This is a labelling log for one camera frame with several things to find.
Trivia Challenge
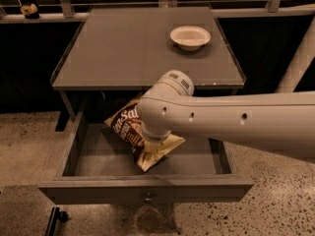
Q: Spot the brown sea salt chip bag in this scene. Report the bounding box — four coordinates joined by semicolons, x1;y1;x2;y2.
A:
104;94;185;172

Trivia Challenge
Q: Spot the white paper bowl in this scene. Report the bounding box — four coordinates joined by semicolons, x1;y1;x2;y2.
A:
170;26;211;51

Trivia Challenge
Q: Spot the black caster leg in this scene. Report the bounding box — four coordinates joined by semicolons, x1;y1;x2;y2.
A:
44;206;69;236

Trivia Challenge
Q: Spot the grey open top drawer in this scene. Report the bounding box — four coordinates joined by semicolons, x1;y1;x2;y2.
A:
38;112;253;205

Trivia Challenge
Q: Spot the grey metal window railing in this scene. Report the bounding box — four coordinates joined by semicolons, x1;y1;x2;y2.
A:
0;0;315;26

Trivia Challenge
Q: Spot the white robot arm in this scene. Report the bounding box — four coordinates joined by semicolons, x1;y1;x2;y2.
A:
137;70;315;159

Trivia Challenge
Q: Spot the grey cabinet with counter top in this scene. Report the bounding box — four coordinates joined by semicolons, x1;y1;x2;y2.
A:
49;6;246;122

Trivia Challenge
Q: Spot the small metal drawer knob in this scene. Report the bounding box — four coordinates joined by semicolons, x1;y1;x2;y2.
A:
144;192;153;204

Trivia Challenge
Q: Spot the small yellow object on ledge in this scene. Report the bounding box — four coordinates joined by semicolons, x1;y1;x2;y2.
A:
20;3;39;19

